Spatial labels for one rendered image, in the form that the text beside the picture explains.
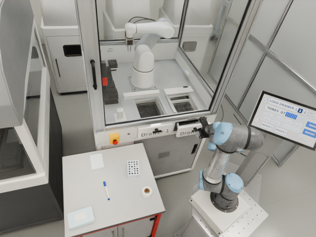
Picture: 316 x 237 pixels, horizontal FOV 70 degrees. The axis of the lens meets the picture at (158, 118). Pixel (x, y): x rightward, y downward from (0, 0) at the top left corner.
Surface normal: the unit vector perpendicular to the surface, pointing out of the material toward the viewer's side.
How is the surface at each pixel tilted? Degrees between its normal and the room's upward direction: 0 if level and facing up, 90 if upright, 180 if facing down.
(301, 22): 90
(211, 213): 2
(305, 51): 90
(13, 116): 90
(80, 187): 0
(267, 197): 0
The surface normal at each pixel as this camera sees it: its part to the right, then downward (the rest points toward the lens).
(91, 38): 0.30, 0.70
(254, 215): 0.11, -0.70
